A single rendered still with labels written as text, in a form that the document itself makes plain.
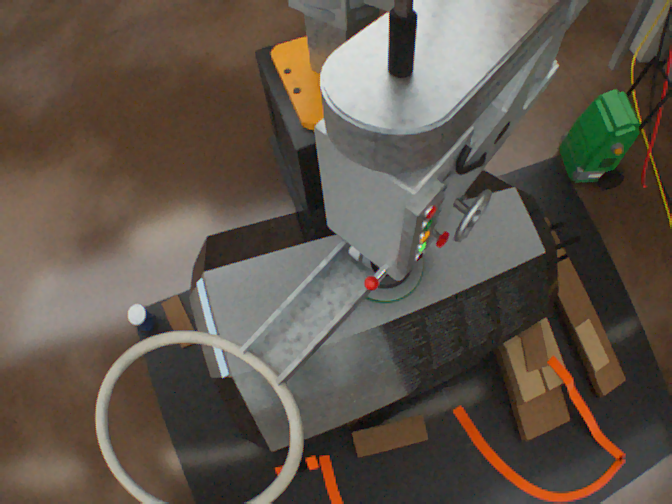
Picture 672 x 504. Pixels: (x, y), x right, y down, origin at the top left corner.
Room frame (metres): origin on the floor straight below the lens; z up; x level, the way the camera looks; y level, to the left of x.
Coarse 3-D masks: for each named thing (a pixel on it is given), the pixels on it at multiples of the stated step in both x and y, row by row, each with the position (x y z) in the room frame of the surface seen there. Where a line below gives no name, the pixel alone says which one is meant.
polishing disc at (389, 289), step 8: (352, 248) 0.58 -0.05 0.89; (360, 256) 0.56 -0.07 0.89; (368, 264) 0.53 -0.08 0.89; (416, 264) 0.51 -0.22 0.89; (416, 272) 0.49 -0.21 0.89; (384, 280) 0.48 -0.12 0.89; (392, 280) 0.48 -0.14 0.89; (400, 280) 0.47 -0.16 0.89; (408, 280) 0.47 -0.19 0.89; (416, 280) 0.47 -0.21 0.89; (384, 288) 0.46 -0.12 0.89; (392, 288) 0.45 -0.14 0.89; (400, 288) 0.45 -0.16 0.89; (408, 288) 0.45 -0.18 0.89; (368, 296) 0.44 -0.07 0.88; (376, 296) 0.44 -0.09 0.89; (384, 296) 0.43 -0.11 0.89; (392, 296) 0.43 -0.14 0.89; (400, 296) 0.43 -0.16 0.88
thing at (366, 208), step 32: (320, 128) 0.54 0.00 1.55; (320, 160) 0.53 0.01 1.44; (448, 160) 0.45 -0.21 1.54; (352, 192) 0.48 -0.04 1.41; (384, 192) 0.42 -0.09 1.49; (416, 192) 0.39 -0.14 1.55; (448, 192) 0.47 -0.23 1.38; (352, 224) 0.48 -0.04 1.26; (384, 224) 0.42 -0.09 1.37; (384, 256) 0.42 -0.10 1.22
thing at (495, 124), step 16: (576, 16) 0.94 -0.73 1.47; (560, 32) 0.85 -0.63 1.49; (544, 48) 0.77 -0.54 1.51; (528, 64) 0.74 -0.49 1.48; (512, 80) 0.71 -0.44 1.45; (528, 80) 0.73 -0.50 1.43; (544, 80) 0.89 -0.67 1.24; (512, 96) 0.69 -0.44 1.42; (528, 96) 0.82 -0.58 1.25; (496, 112) 0.65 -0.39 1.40; (512, 112) 0.70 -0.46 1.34; (480, 128) 0.61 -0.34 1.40; (496, 128) 0.63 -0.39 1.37; (512, 128) 0.74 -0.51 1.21; (480, 144) 0.58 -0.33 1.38; (496, 144) 0.66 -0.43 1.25; (464, 160) 0.46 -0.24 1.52; (480, 160) 0.56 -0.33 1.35; (464, 176) 0.55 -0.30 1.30; (464, 192) 0.57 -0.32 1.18
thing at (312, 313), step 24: (336, 264) 0.47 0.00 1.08; (360, 264) 0.46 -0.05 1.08; (312, 288) 0.41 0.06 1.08; (336, 288) 0.41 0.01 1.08; (360, 288) 0.40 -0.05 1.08; (288, 312) 0.36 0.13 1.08; (312, 312) 0.36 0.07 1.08; (336, 312) 0.35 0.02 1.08; (264, 336) 0.31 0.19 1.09; (288, 336) 0.30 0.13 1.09; (312, 336) 0.30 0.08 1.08; (264, 360) 0.25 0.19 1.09; (288, 360) 0.24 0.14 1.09
